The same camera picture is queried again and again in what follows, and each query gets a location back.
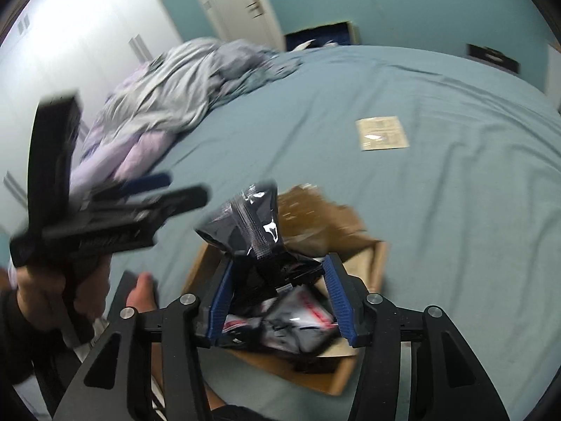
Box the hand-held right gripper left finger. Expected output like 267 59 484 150
53 256 235 421

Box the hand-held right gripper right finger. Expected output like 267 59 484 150
322 252 511 421

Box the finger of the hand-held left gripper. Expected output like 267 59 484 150
90 172 174 211
127 185 209 229

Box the brown cardboard box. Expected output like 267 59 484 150
182 182 388 395

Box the black snack packet white print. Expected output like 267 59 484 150
195 180 325 292

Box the person's left forearm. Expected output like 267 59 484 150
0 289 62 404

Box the person's left hand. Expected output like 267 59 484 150
15 252 110 332

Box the crumpled grey blanket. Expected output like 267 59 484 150
70 37 303 202

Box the blue bed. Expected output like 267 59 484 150
105 46 561 421

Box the white wardrobe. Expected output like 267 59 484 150
0 0 185 238

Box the beige flat packet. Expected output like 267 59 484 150
356 116 410 152

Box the white door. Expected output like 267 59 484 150
184 0 285 51

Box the dark blue storage box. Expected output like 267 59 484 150
284 21 358 52

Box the black bag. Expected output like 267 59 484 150
467 43 521 74

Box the white cabinet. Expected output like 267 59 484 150
546 44 561 110

